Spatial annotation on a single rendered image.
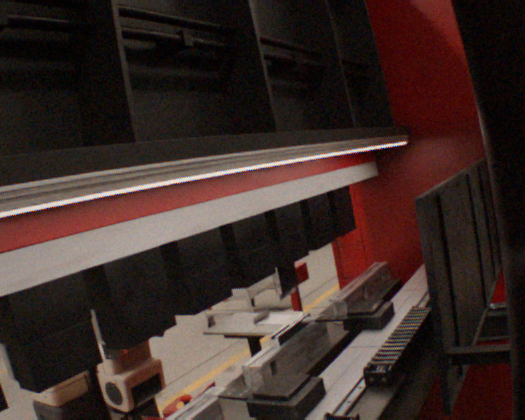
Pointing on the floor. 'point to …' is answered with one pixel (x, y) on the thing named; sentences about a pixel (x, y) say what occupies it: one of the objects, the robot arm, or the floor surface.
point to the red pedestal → (298, 286)
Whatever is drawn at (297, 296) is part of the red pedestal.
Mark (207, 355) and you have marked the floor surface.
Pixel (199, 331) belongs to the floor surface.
